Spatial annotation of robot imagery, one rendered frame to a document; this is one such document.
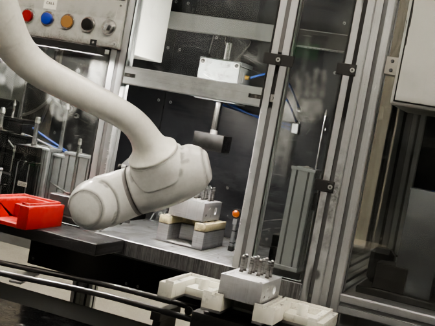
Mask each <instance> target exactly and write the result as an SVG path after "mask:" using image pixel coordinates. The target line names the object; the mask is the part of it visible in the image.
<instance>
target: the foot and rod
mask: <svg viewBox="0 0 435 326"><path fill-rule="evenodd" d="M222 106H223V102H217V101H216V103H215V107H214V114H213V118H212V125H211V128H210V133H206V132H202V131H194V138H193V142H192V145H195V146H199V147H201V148H202V149H204V150H208V151H214V152H218V153H229V151H230V145H231V141H232V137H229V136H223V135H218V127H219V121H220V117H221V110H222Z"/></svg>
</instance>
